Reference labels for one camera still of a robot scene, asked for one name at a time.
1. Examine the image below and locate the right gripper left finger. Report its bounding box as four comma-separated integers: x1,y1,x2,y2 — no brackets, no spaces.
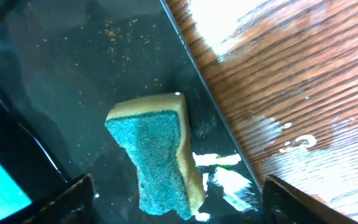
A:
22,174,94,224

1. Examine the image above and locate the black plastic tray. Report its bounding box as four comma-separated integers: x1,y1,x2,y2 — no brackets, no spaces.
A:
0,1,263,223

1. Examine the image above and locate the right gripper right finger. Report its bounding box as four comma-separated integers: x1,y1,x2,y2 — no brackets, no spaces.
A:
261,175,358,224

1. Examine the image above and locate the green yellow sponge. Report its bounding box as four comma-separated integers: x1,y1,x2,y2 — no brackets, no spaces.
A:
104,93,206,220

